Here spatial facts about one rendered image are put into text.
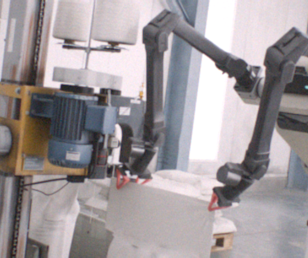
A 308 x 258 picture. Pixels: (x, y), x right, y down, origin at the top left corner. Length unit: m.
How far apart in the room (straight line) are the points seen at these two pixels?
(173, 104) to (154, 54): 6.30
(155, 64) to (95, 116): 0.29
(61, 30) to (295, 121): 0.94
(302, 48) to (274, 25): 8.44
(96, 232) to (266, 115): 1.39
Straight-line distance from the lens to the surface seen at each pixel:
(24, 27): 2.32
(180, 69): 8.52
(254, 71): 2.58
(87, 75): 2.15
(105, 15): 2.28
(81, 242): 3.22
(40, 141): 2.33
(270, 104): 1.98
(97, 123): 2.15
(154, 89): 2.30
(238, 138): 9.84
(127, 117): 2.58
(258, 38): 10.01
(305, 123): 2.44
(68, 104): 2.18
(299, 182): 11.13
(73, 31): 2.48
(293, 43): 1.90
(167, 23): 2.23
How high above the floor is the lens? 1.38
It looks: 3 degrees down
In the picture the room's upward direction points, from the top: 7 degrees clockwise
